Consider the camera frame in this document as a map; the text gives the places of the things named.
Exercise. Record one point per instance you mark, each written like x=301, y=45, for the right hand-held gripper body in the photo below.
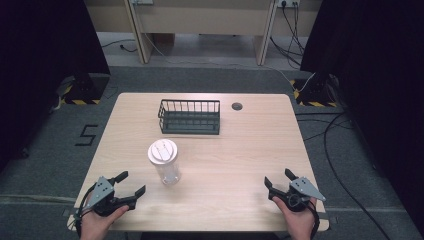
x=297, y=195

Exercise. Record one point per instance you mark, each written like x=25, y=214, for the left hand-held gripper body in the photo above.
x=106, y=200

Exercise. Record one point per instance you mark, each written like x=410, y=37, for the person's left hand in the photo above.
x=100, y=224

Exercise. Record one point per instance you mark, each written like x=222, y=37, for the person's right hand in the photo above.
x=300, y=221

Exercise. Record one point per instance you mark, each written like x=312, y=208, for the clear cup with white lid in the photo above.
x=164, y=160

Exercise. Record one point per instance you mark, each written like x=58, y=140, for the stand base with hazard tape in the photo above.
x=315, y=95
x=85, y=91

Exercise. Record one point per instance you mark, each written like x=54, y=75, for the black curtain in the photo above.
x=376, y=83
x=40, y=66

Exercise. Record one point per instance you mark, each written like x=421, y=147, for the beige desk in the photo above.
x=200, y=20

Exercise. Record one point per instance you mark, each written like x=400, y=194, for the white wall socket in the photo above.
x=288, y=3

